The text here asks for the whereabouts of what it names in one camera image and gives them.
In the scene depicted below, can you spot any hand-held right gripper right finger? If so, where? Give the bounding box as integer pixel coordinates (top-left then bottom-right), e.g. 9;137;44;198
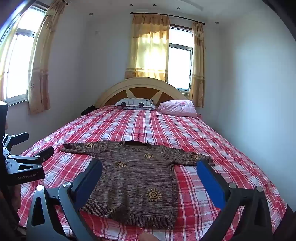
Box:
196;159;274;241

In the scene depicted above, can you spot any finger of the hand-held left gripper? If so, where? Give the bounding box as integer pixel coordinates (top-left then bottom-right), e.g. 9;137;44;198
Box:
5;146;55;174
2;132;29;151

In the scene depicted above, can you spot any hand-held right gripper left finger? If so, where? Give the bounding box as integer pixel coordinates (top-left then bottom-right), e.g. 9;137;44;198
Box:
26;159;103;241

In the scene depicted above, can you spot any brown knit sweater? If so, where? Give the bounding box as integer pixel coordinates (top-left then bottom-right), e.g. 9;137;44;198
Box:
60;140;215;230

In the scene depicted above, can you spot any dark cabinet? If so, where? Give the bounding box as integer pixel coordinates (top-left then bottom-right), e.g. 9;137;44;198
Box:
0;101;9;139

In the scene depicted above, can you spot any yellow curtain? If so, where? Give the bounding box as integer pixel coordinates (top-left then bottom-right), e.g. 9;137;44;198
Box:
28;0;67;115
125;14;170;82
190;21;206;107

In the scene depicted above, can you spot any dark cloth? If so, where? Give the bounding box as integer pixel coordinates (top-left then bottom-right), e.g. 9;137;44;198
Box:
81;105;102;116

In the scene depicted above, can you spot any red plaid bed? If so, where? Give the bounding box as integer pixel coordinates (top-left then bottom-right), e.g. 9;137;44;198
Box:
18;105;288;241

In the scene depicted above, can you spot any large window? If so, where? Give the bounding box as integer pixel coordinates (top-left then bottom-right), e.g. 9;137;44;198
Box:
0;7;47;106

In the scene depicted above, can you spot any pink pillow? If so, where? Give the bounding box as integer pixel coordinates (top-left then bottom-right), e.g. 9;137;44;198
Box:
158;100;197;118

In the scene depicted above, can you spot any cream and orange headboard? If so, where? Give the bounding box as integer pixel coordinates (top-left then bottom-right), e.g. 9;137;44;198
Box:
96;77;188;108

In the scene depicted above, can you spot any white patterned pillow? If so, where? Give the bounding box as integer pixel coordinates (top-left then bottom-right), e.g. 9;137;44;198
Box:
114;98;156;110

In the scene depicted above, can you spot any small window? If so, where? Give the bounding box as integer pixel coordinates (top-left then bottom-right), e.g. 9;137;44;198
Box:
168;25;193;91

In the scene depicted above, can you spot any black curtain rod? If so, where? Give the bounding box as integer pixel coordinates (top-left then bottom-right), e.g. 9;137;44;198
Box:
130;12;206;25

